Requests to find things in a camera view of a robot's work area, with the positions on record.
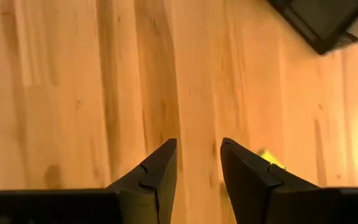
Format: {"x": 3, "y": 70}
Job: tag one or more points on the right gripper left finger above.
{"x": 163, "y": 174}

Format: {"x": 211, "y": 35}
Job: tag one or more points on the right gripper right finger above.
{"x": 247, "y": 180}

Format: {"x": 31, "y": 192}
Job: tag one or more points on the yellow-green sticky note pad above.
{"x": 270, "y": 158}

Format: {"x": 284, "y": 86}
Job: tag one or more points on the black mesh desk organizer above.
{"x": 322, "y": 25}

